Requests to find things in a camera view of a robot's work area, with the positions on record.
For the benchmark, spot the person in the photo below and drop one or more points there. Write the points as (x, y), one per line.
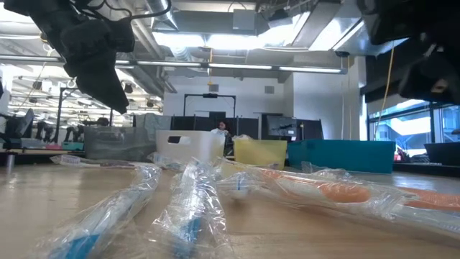
(223, 126)
(102, 121)

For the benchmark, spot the white plastic bin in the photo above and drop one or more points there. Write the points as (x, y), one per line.
(201, 145)

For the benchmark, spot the black gantry frame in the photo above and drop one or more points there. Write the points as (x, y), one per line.
(210, 95)

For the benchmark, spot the wooden desk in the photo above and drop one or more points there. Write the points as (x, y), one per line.
(36, 151)

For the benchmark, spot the teal plastic bin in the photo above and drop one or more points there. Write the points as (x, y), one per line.
(341, 154)

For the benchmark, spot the dark navy tray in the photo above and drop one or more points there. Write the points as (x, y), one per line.
(443, 153)

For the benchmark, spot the long ceiling light strip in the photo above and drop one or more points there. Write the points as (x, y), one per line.
(237, 66)

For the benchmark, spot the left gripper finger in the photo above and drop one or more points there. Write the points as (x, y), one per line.
(104, 86)

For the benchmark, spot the grey transparent plastic bin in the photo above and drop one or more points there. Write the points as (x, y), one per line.
(118, 144)

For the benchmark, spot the grey fabric cover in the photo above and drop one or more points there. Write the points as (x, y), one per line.
(154, 122)

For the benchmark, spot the flat metal ceiling duct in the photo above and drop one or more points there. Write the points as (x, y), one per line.
(345, 32)

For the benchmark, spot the teal small box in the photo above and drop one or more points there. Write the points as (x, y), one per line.
(73, 145)

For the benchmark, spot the black monitor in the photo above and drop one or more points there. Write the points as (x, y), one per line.
(282, 126)

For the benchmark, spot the large window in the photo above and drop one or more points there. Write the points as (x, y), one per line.
(406, 126)

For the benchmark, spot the black tripod frame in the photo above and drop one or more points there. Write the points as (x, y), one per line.
(60, 115)

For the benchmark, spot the pink small box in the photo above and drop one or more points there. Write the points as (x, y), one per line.
(53, 146)

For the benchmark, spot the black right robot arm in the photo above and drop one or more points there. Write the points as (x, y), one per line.
(413, 18)

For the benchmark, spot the yellow plastic bin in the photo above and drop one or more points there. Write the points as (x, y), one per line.
(258, 153)

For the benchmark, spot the black spotlight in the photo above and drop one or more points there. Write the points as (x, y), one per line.
(128, 88)

